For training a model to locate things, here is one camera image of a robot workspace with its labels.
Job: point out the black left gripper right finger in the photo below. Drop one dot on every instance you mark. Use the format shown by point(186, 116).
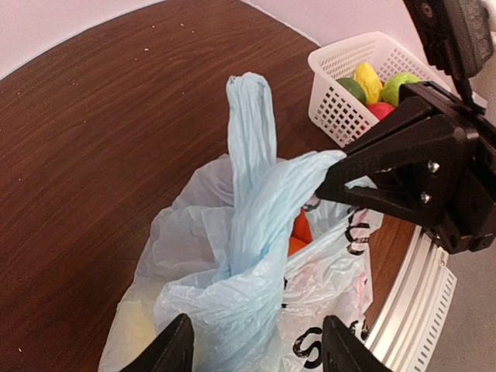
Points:
point(343, 352)

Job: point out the red apple back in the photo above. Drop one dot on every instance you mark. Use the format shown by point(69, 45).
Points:
point(381, 109)

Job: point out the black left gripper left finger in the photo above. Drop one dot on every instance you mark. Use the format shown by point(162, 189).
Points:
point(172, 350)

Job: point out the aluminium front rail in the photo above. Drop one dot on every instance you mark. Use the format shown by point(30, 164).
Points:
point(409, 325)

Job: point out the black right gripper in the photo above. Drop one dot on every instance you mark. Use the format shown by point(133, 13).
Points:
point(456, 40)

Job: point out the white plastic basket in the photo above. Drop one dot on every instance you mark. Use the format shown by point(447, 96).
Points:
point(332, 108)

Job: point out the light blue plastic bag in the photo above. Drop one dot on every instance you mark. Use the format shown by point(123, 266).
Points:
point(219, 252)

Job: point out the orange fruit in bag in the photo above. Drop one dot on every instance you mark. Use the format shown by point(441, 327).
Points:
point(301, 234)

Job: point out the dark green fruit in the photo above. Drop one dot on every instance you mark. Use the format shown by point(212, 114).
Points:
point(353, 88)

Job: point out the large green apple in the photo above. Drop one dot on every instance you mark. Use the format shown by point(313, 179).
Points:
point(390, 91)

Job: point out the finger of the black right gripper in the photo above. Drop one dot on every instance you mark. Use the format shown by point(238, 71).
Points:
point(430, 162)

